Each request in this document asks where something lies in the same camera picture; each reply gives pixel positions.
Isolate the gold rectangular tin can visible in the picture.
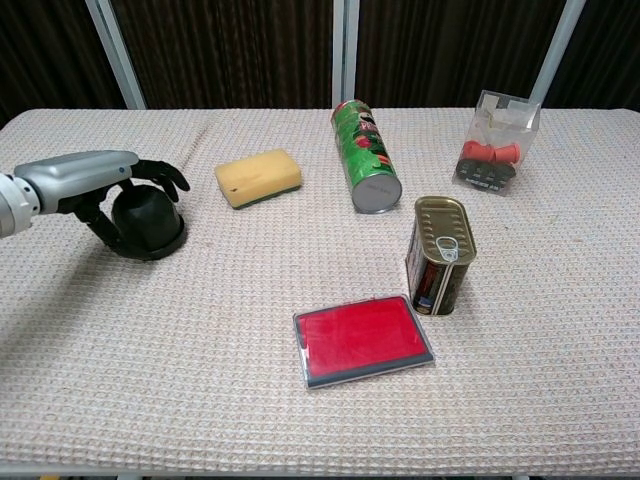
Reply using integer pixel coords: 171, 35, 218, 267
404, 195, 478, 317

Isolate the red ink pad case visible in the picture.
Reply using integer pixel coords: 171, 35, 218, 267
292, 294, 437, 391

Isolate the grey partition frame post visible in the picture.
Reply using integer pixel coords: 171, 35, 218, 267
529, 0, 586, 104
332, 0, 360, 109
84, 0, 147, 110

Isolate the green Pringles can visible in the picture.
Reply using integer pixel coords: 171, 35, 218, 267
330, 98, 404, 215

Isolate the dark brown curtain panel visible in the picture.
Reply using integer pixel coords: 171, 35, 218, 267
0, 0, 126, 126
355, 0, 569, 109
544, 0, 640, 109
112, 0, 335, 110

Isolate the clear box with red parts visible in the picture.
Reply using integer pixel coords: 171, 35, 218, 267
452, 89, 542, 197

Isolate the beige waffle tablecloth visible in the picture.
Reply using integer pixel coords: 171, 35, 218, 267
0, 107, 640, 474

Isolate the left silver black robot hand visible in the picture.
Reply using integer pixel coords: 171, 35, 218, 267
13, 149, 191, 256

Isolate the yellow sponge with green base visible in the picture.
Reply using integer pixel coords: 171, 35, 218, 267
213, 148, 303, 210

